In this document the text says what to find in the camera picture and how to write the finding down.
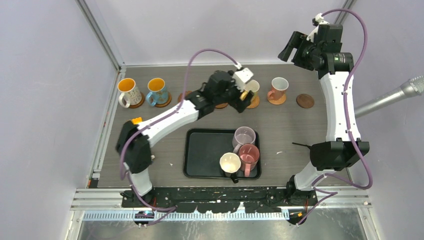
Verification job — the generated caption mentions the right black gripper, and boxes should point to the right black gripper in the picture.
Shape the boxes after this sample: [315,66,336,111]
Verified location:
[278,30,322,71]

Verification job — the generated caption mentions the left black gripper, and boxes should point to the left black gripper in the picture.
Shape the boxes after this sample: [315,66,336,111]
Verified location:
[215,71,254,113]

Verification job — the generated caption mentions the woven rattan coaster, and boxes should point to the woven rattan coaster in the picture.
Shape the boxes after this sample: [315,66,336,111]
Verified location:
[267,94,287,105]
[247,96,260,109]

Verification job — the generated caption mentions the cream mug yellow handle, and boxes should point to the cream mug yellow handle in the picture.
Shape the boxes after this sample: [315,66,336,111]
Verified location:
[244,79,260,103]

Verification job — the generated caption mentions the lilac mug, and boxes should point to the lilac mug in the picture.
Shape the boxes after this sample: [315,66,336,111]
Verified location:
[232,126,256,154]

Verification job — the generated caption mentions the white mug pink handle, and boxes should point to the white mug pink handle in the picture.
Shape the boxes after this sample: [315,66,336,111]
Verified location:
[267,77,289,102]

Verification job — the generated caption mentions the dark brown wooden coaster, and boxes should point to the dark brown wooden coaster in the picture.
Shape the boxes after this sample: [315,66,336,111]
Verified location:
[296,93,315,109]

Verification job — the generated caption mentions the blue mug orange inside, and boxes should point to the blue mug orange inside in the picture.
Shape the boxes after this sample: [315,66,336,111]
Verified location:
[146,77,169,107]

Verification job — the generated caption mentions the white mug orange inside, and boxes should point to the white mug orange inside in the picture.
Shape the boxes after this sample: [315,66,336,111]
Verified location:
[117,78,141,109]

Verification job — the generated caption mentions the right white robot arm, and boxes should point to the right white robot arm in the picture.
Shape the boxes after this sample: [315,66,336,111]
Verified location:
[278,20,370,205]

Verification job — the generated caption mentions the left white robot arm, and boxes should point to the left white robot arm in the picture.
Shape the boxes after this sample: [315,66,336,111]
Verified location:
[115,67,254,207]

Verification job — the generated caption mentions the black serving tray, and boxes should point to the black serving tray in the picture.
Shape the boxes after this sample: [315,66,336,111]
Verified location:
[183,126,260,179]

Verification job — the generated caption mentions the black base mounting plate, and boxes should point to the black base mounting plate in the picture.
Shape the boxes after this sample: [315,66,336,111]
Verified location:
[120,186,318,214]

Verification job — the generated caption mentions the silver microphone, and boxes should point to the silver microphone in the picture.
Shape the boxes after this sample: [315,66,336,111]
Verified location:
[354,75,424,118]

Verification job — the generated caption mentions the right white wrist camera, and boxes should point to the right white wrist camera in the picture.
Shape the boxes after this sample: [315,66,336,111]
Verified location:
[306,13,330,43]

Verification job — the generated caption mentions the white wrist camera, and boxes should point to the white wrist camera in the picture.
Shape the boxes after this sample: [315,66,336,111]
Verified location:
[306,13,330,43]
[232,62,254,92]

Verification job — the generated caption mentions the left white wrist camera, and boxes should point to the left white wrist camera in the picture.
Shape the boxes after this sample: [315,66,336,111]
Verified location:
[232,62,254,92]

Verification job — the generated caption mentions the white mug black handle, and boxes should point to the white mug black handle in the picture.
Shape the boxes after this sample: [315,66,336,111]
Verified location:
[219,152,241,184]

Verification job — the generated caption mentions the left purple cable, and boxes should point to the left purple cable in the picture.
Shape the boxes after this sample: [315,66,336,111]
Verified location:
[119,48,243,227]

